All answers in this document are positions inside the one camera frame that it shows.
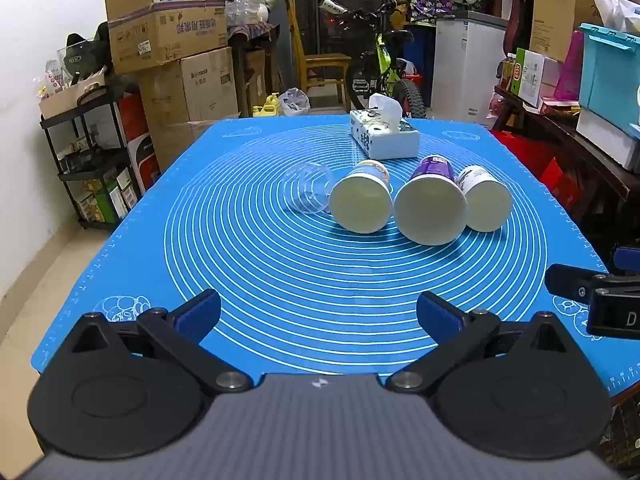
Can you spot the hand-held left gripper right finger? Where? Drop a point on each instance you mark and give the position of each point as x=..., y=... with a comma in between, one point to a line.
x=439, y=314

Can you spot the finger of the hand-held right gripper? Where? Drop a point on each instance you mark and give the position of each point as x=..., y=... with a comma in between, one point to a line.
x=627, y=259
x=567, y=282

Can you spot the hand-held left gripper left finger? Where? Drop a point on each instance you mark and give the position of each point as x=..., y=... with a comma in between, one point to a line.
x=200, y=314

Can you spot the purple paper cup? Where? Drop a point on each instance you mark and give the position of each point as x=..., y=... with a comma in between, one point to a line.
x=431, y=216

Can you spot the white paper cup blue print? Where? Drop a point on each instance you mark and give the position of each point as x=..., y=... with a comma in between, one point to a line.
x=361, y=206

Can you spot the clear plastic cup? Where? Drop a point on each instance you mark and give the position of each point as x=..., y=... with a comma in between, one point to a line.
x=305, y=190

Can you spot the blue silicone baking mat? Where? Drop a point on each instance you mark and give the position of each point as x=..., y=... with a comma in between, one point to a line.
x=300, y=275

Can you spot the white foam box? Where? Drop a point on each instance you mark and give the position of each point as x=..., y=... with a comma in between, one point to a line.
x=605, y=137

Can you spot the dark wooden side table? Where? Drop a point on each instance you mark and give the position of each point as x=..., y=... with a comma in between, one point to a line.
x=575, y=145

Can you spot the red bag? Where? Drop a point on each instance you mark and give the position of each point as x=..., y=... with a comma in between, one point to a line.
x=525, y=155

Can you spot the red and white appliance box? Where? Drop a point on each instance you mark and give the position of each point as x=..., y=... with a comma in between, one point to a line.
x=142, y=150

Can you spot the low cardboard box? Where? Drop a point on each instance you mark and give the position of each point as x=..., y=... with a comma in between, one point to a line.
x=175, y=140

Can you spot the white printed tissue box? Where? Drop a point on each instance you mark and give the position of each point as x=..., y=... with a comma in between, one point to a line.
x=387, y=140

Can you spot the black shelf rack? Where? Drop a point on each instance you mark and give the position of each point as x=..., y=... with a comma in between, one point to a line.
x=85, y=170

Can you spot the teal plastic storage box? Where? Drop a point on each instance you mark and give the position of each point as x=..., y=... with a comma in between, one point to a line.
x=607, y=70

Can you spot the pink plastic container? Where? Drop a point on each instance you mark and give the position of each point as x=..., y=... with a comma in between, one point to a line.
x=570, y=70

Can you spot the green and white carton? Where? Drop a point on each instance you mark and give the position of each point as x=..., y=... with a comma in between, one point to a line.
x=527, y=77

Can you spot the yellow plastic jug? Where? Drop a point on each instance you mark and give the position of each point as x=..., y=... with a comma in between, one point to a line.
x=266, y=106

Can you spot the large plain cardboard box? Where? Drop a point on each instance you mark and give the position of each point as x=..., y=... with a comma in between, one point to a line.
x=200, y=85

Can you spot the clear plastic bag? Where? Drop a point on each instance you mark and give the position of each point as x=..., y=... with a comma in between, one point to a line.
x=294, y=102

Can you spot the white chest freezer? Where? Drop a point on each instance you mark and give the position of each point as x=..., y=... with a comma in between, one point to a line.
x=465, y=70

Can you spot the shallow cardboard tray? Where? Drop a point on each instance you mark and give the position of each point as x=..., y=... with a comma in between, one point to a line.
x=70, y=97

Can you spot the white plastic bag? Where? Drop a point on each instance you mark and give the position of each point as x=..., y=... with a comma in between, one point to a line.
x=612, y=2

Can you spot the tall cardboard box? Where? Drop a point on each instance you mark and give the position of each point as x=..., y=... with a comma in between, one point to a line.
x=557, y=10

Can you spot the dark wooden desk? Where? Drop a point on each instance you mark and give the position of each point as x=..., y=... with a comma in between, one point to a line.
x=250, y=60

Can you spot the green and black bicycle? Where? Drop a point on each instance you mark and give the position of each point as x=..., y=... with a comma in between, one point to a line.
x=382, y=57

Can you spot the wooden chair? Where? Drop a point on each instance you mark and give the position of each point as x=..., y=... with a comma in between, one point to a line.
x=325, y=62

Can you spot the open printed cardboard box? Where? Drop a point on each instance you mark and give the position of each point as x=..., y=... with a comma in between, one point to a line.
x=165, y=35

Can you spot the bag of clear bottles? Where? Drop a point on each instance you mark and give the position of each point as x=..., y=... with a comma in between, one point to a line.
x=245, y=12

